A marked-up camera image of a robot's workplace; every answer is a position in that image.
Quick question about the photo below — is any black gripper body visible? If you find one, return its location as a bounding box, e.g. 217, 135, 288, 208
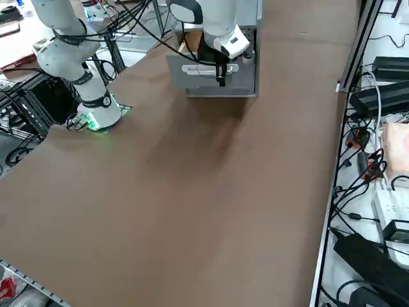
197, 31, 231, 67

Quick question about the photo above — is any white drawer handle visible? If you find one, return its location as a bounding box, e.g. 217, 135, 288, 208
181, 63, 240, 77

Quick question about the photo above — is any gray drawer with notch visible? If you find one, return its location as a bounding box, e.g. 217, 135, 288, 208
187, 83, 258, 97

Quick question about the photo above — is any gray metal cabinet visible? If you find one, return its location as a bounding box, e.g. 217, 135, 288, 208
172, 0, 263, 99

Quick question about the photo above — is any long black adapter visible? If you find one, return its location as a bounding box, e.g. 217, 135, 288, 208
349, 81, 409, 118

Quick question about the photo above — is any black equipment rack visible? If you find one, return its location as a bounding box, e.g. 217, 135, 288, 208
0, 70, 81, 141

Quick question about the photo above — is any black power adapter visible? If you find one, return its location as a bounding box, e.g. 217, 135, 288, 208
372, 56, 409, 81

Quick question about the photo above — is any peach tissue pack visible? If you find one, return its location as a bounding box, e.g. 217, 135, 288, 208
382, 123, 409, 180

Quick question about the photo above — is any white power strip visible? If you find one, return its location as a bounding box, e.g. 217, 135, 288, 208
372, 190, 409, 266

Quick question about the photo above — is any small black adapter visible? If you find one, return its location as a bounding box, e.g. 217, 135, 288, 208
382, 219, 409, 244

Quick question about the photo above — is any black flat bag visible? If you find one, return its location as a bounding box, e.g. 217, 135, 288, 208
334, 233, 409, 307

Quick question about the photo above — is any red drink can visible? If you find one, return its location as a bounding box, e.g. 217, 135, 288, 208
0, 277, 19, 300

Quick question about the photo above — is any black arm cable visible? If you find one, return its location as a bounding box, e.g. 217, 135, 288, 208
54, 0, 205, 65

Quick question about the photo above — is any aluminium upright rail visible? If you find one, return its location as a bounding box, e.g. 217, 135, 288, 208
335, 0, 384, 93

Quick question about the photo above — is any white cable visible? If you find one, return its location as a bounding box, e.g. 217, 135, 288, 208
362, 70, 394, 193

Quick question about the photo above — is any table edge rail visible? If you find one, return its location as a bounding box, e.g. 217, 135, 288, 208
309, 92, 349, 307

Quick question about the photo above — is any aluminium slotted rail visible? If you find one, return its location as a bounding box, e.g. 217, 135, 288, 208
0, 258, 70, 307

